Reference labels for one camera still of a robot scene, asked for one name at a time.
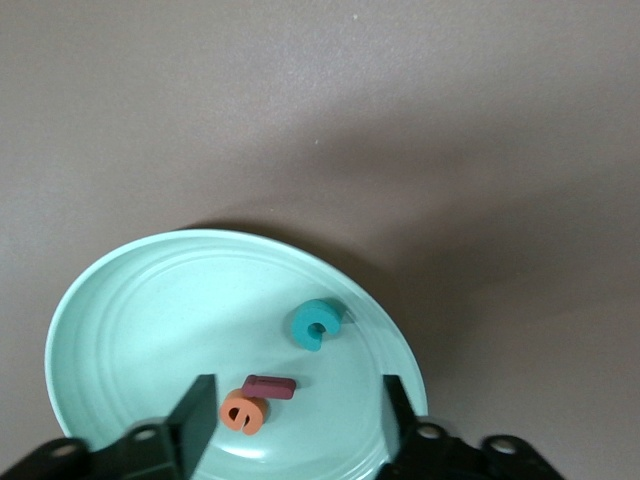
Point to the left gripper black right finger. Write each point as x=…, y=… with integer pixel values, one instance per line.
x=430, y=455

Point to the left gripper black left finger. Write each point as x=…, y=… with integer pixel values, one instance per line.
x=150, y=455

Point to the orange foam letter e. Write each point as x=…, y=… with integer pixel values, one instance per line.
x=227, y=412

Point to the maroon foam letter l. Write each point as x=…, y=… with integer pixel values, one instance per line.
x=272, y=387

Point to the teal foam letter c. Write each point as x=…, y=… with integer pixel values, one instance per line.
x=300, y=325

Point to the green round plate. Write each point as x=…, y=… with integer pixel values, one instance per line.
x=150, y=325

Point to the brown paper table cover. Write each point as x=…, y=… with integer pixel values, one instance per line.
x=320, y=100

